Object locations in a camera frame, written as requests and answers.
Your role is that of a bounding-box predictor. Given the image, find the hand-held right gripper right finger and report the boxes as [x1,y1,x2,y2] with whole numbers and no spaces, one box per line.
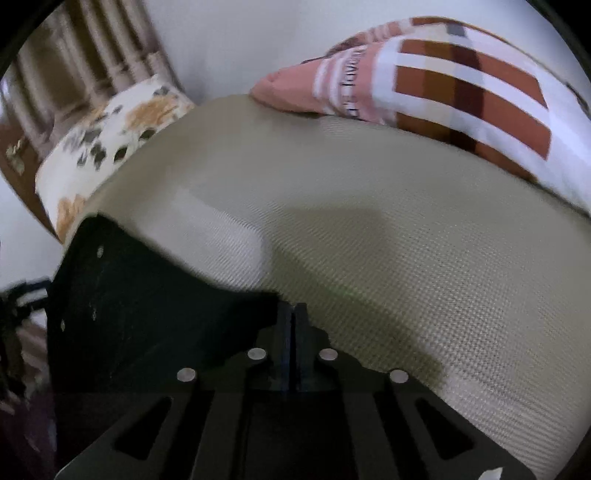
[294,302,539,480]

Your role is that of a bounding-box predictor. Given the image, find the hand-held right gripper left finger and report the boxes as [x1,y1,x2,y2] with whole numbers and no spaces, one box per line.
[54,300,293,480]

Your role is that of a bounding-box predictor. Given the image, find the black pants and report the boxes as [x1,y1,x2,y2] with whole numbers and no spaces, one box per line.
[45,215,352,480]

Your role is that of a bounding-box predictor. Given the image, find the beige woven mat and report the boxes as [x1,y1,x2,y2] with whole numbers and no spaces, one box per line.
[65,95,591,480]

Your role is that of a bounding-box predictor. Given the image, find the dark object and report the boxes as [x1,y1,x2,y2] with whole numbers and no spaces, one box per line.
[0,276,52,398]

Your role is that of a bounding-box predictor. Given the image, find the floral pillow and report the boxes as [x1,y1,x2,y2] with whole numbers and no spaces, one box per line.
[34,74,197,244]

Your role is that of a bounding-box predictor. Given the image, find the pink plaid printed blanket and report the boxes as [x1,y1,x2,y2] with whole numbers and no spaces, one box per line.
[249,16,591,212]

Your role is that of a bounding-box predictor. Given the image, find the beige curtain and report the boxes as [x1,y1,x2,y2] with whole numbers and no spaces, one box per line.
[13,0,177,158]

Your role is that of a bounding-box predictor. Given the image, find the brown wooden bed frame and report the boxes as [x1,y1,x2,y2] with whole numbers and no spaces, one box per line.
[0,83,63,241]

